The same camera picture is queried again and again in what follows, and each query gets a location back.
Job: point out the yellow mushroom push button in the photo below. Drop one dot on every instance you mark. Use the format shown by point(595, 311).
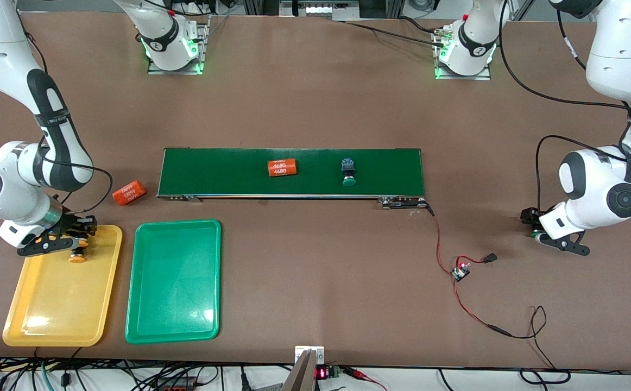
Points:
point(77, 258)

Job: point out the right arm aluminium base plate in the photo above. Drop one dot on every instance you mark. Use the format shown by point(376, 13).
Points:
point(204, 43)

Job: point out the small black controller board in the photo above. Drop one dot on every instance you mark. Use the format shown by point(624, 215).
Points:
point(461, 272)

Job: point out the green plastic tray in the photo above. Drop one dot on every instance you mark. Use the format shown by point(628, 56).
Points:
point(174, 282)

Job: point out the green conveyor belt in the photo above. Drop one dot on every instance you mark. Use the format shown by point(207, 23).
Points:
point(218, 171)

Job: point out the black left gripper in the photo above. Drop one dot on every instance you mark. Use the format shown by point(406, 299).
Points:
point(527, 215)

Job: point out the red clip lead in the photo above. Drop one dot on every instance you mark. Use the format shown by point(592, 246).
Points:
point(361, 374)

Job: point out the black plug connector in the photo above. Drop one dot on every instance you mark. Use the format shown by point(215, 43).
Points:
point(490, 258)

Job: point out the red digit display module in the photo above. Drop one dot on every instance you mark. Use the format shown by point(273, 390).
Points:
point(323, 373)

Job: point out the yellow plastic tray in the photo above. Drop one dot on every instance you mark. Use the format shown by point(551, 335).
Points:
point(63, 304)

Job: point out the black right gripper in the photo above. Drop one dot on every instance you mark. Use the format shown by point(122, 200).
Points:
point(75, 224)

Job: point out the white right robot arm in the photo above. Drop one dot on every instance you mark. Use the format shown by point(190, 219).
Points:
point(0, 190)

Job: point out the grey control box with lights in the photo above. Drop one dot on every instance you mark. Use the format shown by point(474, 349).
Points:
point(318, 9)

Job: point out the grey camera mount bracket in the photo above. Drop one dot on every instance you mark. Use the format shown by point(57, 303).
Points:
point(300, 374)

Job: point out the black power strip red switches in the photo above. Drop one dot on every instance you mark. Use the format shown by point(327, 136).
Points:
point(177, 384)

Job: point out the left arm aluminium base plate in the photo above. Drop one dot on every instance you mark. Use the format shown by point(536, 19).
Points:
point(438, 54)

